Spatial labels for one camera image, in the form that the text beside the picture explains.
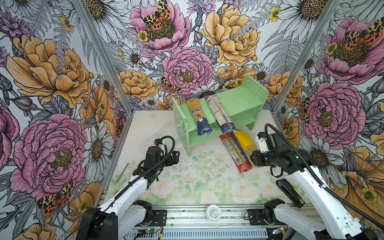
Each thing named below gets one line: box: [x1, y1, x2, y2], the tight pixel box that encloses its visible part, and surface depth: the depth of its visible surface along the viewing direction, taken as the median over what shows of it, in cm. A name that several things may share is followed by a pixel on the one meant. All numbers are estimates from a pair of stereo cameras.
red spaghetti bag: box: [219, 132, 253, 173], surface depth 96 cm
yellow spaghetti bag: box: [231, 130, 259, 168], surface depth 81 cm
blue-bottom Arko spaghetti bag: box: [186, 97, 215, 137], surface depth 78 cm
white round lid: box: [205, 204, 222, 223], surface depth 71 cm
